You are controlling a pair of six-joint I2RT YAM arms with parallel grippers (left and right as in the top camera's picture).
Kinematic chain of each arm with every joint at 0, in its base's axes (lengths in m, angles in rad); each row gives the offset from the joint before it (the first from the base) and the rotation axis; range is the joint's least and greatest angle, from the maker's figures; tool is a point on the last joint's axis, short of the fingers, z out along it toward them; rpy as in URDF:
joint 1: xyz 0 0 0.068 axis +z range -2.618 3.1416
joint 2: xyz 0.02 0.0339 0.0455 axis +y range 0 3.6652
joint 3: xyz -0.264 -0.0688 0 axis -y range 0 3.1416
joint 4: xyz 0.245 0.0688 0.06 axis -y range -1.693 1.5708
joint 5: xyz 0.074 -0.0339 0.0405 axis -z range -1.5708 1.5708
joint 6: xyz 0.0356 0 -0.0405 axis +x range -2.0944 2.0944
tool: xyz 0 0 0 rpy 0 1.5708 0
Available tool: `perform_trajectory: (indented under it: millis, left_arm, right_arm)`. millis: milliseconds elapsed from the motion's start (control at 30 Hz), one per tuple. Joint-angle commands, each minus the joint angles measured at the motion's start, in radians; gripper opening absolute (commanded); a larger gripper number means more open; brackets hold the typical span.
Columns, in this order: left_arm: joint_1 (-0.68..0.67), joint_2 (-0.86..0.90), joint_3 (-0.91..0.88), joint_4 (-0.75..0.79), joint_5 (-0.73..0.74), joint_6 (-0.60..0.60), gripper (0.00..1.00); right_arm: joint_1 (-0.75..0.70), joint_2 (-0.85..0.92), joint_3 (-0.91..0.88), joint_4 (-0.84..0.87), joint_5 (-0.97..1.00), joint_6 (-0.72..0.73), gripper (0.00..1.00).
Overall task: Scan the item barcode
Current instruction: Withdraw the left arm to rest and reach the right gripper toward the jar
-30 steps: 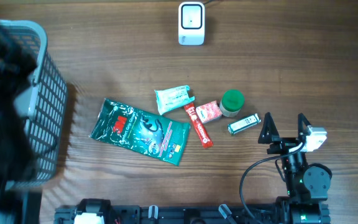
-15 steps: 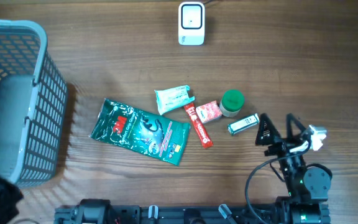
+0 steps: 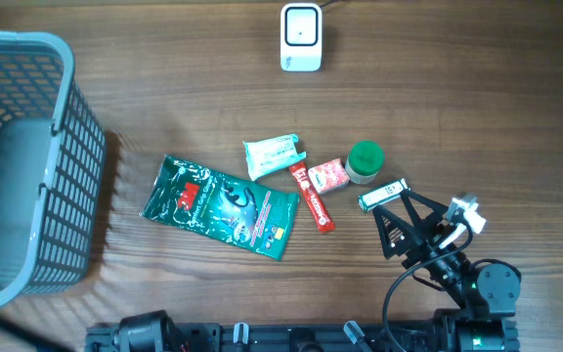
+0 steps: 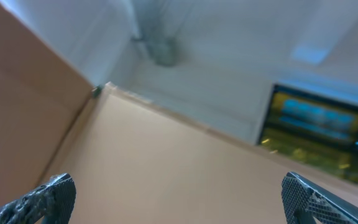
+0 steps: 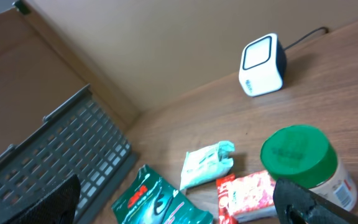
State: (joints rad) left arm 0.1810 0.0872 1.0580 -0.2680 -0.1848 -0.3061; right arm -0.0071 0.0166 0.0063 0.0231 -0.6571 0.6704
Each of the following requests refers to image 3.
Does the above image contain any red small carton box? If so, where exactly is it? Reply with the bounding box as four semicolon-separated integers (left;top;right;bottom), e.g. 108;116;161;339
308;158;350;195

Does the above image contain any green white small box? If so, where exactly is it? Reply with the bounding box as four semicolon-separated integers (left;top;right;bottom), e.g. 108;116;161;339
358;178;410;212

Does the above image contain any right black cable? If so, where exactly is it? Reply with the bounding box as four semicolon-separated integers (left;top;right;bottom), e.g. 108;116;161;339
381;222;476;352

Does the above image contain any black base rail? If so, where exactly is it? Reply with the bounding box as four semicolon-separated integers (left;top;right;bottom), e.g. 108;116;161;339
84;321;521;352

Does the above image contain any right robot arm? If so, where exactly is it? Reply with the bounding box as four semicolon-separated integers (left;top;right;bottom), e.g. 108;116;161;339
371;189;522;351

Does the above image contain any teal tissue packet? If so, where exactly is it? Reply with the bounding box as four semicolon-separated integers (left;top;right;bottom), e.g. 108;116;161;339
243;134;307;181

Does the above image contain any white barcode scanner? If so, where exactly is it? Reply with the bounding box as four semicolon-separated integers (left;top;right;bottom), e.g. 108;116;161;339
280;3;324;72

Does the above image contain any red coffee stick sachet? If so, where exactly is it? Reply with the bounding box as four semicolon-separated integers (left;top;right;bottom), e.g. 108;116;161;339
289;161;336;233

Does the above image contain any grey plastic mesh basket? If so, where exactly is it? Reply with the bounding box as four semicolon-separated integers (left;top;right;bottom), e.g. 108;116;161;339
0;31;107;307

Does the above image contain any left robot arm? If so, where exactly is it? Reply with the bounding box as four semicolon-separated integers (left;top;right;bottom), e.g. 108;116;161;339
0;310;191;352

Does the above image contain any green glove package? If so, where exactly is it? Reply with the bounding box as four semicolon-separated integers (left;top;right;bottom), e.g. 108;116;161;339
141;155;300;260

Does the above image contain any green lid jar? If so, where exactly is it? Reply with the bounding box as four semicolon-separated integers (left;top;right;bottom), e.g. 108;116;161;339
345;141;385;185

